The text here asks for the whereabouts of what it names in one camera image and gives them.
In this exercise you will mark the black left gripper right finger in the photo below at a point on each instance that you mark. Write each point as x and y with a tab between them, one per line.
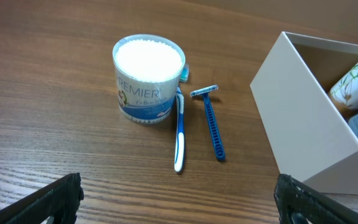
299	203

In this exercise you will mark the blue white toothbrush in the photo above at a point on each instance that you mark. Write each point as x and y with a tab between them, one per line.
180	136

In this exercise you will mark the white open cardboard box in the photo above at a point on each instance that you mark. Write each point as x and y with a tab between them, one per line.
310	139

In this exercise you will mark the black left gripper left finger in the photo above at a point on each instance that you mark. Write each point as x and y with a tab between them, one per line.
57	203

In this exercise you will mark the cotton swabs round clear tub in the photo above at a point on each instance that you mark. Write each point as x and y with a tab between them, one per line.
148	69

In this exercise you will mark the blue disposable razor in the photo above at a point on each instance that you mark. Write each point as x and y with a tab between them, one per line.
211	120

